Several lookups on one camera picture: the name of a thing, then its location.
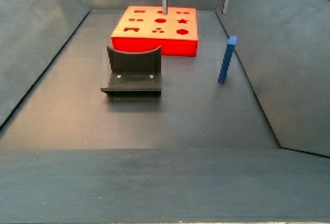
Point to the blue square-circle peg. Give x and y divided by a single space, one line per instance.
228 52

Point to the red shape-sorter board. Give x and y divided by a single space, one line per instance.
144 29

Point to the black curved bracket stand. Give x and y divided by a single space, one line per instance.
135 72

